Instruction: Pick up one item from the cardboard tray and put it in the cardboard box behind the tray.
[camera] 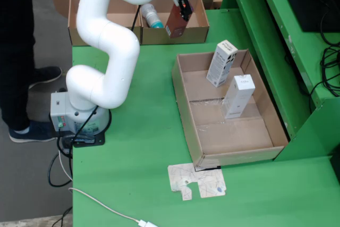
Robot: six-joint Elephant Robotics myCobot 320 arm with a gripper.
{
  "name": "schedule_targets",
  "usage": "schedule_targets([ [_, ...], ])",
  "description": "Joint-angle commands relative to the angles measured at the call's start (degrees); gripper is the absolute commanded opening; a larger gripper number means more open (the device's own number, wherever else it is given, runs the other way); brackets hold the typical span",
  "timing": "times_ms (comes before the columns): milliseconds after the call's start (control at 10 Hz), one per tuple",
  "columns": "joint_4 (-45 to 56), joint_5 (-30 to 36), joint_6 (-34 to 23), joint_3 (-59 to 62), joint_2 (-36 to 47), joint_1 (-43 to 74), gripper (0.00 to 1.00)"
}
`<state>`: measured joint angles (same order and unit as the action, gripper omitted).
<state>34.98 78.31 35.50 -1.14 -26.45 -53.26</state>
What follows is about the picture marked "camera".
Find white cow print carton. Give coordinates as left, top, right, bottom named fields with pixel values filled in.
left=206, top=40, right=239, bottom=88

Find tall white carton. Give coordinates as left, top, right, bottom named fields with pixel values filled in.
left=222, top=74, right=256, bottom=120

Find white cable with plug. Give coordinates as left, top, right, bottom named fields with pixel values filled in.
left=68, top=187, right=159, bottom=227

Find shallow cardboard tray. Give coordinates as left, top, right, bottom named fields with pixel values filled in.
left=171, top=48, right=290, bottom=172

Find person in dark trousers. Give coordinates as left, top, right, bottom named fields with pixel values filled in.
left=0, top=0, right=36, bottom=132

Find grey robot base box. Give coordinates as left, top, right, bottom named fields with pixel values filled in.
left=49, top=91, right=71, bottom=132

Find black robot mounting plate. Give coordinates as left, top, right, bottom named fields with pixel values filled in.
left=50, top=124, right=106, bottom=148

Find thin black floor wires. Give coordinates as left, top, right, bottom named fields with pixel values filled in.
left=52, top=206, right=73, bottom=227

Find dark blue sneaker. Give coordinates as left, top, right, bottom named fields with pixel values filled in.
left=8, top=120, right=57, bottom=144
left=28, top=66, right=63, bottom=90

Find white bottle teal cap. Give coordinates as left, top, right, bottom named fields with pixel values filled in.
left=140, top=3, right=165, bottom=29

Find black cable bundle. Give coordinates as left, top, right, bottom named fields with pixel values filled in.
left=309, top=6, right=340, bottom=97

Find beige line-patterned card piece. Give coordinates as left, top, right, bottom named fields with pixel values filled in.
left=167, top=162, right=227, bottom=201

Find empty open cardboard box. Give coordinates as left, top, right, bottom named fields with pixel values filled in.
left=52, top=0, right=143, bottom=47

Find green metal rack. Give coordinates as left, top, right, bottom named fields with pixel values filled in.
left=220, top=0, right=340, bottom=163

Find black power cable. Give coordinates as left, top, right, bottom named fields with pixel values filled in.
left=47, top=5, right=141, bottom=188

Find red Secret W box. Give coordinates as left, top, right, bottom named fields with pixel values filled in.
left=164, top=0, right=192, bottom=39

